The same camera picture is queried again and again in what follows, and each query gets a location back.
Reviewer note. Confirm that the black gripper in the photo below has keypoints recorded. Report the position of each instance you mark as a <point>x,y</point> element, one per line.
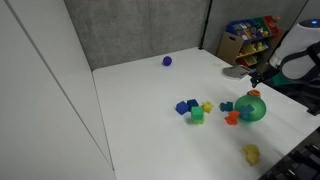
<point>260,77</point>

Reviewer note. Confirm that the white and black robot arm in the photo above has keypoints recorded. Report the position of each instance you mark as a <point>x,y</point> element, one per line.
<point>296,50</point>

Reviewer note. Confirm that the green translucent bowl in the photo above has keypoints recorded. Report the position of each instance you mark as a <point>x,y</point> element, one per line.
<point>256,108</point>

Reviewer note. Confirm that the teal figure toy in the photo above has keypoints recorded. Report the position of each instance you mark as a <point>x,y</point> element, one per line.
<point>226,106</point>

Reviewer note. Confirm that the toy shelf with colourful bins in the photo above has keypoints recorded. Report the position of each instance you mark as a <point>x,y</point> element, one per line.
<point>250,40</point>

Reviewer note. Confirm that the orange figure toy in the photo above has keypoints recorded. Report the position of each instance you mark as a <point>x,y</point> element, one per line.
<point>232,118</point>

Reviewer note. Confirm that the yellow spiky toy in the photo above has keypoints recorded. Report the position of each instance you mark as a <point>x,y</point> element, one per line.
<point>207,106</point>

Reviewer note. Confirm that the yellow figure toy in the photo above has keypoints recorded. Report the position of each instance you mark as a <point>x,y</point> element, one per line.
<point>251,154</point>

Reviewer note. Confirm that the grey flat object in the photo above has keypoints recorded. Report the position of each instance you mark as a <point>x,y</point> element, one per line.
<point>236,71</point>

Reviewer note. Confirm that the dark teal cube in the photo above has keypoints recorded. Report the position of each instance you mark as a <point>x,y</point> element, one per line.
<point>193,103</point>

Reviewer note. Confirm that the green cube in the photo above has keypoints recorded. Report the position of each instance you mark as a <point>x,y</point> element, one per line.
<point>197,113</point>

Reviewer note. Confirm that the black vertical pole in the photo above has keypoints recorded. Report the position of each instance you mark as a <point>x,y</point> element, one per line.
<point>205,23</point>

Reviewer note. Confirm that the blue cube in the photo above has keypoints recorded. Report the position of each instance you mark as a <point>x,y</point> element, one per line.
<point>181,108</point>

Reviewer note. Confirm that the purple ball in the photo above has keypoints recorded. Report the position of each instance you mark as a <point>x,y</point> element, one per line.
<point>167,61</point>

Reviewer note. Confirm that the black frame equipment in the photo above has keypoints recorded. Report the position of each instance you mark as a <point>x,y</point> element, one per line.
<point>296,160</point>

